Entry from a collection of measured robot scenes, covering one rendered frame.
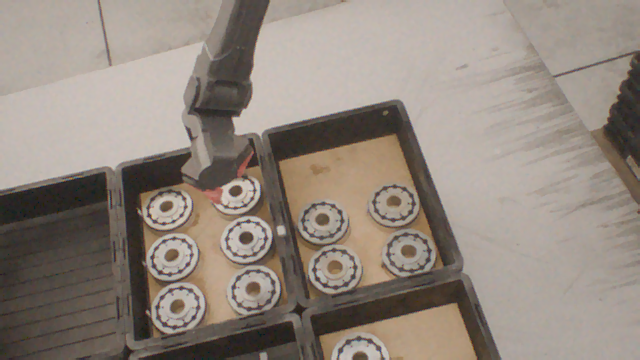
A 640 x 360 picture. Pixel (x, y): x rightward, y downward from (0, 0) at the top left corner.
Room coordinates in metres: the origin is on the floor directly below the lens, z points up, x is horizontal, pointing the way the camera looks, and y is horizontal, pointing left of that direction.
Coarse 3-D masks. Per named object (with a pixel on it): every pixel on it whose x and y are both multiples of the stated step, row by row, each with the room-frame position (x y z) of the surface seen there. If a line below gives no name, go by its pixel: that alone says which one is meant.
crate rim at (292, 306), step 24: (120, 168) 0.82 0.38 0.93; (264, 168) 0.77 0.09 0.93; (120, 192) 0.77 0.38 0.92; (120, 216) 0.71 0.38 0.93; (120, 240) 0.66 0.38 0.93; (288, 264) 0.55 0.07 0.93; (288, 288) 0.51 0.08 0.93; (264, 312) 0.47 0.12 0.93; (288, 312) 0.46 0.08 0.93; (168, 336) 0.46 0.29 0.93; (192, 336) 0.45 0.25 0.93
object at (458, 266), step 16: (352, 112) 0.87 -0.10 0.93; (368, 112) 0.86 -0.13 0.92; (400, 112) 0.85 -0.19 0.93; (272, 128) 0.86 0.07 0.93; (288, 128) 0.85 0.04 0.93; (416, 144) 0.76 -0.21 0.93; (272, 160) 0.78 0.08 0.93; (272, 176) 0.74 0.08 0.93; (432, 192) 0.65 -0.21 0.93; (448, 224) 0.58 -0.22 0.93; (288, 240) 0.60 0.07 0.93; (448, 240) 0.55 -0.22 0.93; (288, 256) 0.57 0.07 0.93; (432, 272) 0.49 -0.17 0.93; (448, 272) 0.49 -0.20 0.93; (352, 288) 0.49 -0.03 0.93; (368, 288) 0.48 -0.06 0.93; (384, 288) 0.48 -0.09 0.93; (304, 304) 0.47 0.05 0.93; (320, 304) 0.47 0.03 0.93
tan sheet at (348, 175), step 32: (288, 160) 0.84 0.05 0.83; (320, 160) 0.83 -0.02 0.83; (352, 160) 0.82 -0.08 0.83; (384, 160) 0.80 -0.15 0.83; (288, 192) 0.76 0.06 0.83; (320, 192) 0.75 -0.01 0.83; (352, 192) 0.74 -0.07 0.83; (320, 224) 0.68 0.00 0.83; (352, 224) 0.66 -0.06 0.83; (416, 224) 0.64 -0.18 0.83
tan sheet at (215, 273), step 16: (256, 176) 0.82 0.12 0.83; (192, 192) 0.80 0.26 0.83; (208, 208) 0.76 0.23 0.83; (144, 224) 0.75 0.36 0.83; (192, 224) 0.73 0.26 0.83; (208, 224) 0.72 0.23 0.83; (224, 224) 0.71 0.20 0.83; (208, 240) 0.68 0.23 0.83; (208, 256) 0.65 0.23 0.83; (272, 256) 0.62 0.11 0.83; (208, 272) 0.61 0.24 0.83; (224, 272) 0.61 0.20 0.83; (160, 288) 0.60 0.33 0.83; (208, 288) 0.58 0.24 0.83; (224, 288) 0.57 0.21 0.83; (208, 304) 0.55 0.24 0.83; (224, 304) 0.54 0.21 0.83; (208, 320) 0.51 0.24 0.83
